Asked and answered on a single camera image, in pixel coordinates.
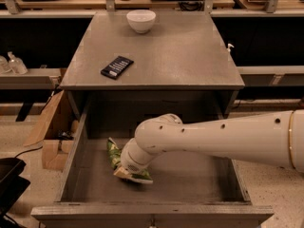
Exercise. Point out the green jalapeno chip bag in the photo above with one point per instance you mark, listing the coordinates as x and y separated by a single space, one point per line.
114 155

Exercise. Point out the open cardboard box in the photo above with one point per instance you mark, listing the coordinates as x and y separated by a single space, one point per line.
54 132

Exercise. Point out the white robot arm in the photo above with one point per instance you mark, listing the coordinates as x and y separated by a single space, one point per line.
275 139

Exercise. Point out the clear sanitizer bottle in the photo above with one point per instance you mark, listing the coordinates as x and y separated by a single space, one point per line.
16 64

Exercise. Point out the dark blue snack packet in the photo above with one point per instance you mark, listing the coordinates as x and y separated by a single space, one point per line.
116 67

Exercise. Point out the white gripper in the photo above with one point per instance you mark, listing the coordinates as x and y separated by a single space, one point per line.
129 162

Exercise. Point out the grey cabinet with counter top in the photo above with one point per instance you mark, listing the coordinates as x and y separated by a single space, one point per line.
183 51

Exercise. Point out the open grey top drawer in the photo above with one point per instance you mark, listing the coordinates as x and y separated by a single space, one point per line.
190 190

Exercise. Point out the white pump dispenser top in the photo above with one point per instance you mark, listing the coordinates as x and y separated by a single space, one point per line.
230 47

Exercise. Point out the white ceramic bowl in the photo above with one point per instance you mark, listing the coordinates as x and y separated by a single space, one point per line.
141 20

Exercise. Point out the black chair base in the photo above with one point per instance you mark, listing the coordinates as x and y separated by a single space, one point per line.
12 186

